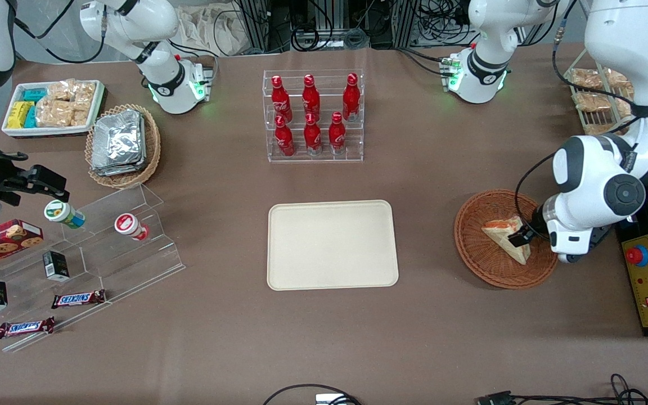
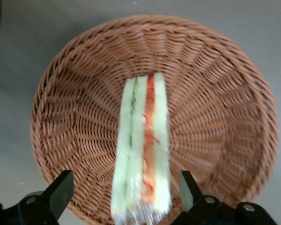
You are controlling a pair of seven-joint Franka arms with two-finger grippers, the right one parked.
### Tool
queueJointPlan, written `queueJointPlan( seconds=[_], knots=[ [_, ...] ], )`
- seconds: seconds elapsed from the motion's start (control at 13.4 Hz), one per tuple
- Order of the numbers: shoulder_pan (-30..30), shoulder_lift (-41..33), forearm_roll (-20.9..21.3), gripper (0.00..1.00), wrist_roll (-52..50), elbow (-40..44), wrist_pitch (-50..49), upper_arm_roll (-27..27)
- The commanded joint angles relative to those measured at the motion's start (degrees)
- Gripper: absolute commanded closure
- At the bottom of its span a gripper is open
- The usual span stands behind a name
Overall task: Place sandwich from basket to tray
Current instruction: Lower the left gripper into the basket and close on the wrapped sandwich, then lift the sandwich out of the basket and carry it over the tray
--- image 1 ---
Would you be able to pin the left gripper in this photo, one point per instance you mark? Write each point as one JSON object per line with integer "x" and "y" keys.
{"x": 534, "y": 224}

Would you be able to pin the triangular sandwich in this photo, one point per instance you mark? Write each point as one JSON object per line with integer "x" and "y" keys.
{"x": 504, "y": 239}

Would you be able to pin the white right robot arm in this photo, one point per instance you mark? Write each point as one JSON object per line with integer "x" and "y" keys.
{"x": 161, "y": 22}

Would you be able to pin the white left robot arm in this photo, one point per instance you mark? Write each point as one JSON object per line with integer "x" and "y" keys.
{"x": 628, "y": 67}

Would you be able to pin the round brown wicker basket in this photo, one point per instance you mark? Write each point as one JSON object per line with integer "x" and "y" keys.
{"x": 478, "y": 247}

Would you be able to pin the white rectangular snack tray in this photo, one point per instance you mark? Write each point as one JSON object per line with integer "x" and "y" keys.
{"x": 14, "y": 133}

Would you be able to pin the oval light wicker basket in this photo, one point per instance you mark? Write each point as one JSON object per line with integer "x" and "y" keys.
{"x": 152, "y": 152}

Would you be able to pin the beige plastic tray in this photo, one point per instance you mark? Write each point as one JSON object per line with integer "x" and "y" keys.
{"x": 332, "y": 244}

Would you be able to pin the green lid yogurt cup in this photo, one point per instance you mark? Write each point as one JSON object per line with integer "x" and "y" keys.
{"x": 62, "y": 214}

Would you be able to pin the teal snack pack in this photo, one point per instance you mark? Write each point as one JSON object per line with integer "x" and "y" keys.
{"x": 34, "y": 95}
{"x": 31, "y": 117}

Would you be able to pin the brown cracker bag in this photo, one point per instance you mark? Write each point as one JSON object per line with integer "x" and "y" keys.
{"x": 73, "y": 90}
{"x": 59, "y": 113}

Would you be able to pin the red cookie box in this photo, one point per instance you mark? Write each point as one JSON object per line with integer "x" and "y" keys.
{"x": 0, "y": 242}

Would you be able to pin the silver foil pack stack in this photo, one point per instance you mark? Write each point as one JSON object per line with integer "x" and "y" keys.
{"x": 118, "y": 143}

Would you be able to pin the yellow snack pack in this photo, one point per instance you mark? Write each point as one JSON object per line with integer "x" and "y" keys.
{"x": 17, "y": 115}

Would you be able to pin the red lid yogurt cup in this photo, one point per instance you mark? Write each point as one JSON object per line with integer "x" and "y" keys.
{"x": 129, "y": 225}

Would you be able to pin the clear acrylic stepped display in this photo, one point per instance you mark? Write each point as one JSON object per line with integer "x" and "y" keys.
{"x": 127, "y": 264}

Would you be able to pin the red emergency stop button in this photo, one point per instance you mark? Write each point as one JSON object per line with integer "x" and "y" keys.
{"x": 637, "y": 256}

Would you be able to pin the brown snickers bar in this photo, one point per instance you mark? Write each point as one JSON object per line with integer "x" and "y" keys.
{"x": 78, "y": 299}
{"x": 25, "y": 328}

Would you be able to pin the wrapped bread packs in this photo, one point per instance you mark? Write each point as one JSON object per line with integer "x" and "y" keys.
{"x": 591, "y": 101}

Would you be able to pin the red cola bottle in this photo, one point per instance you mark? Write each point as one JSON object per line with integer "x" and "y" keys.
{"x": 351, "y": 98}
{"x": 311, "y": 98}
{"x": 313, "y": 138}
{"x": 280, "y": 101}
{"x": 284, "y": 140}
{"x": 337, "y": 136}

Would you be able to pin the clear acrylic bottle rack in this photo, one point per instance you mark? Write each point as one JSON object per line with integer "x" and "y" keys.
{"x": 315, "y": 159}

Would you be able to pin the beige cloth bag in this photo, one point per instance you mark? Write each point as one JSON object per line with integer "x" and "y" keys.
{"x": 211, "y": 28}

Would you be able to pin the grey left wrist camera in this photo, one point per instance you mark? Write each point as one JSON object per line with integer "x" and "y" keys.
{"x": 568, "y": 258}

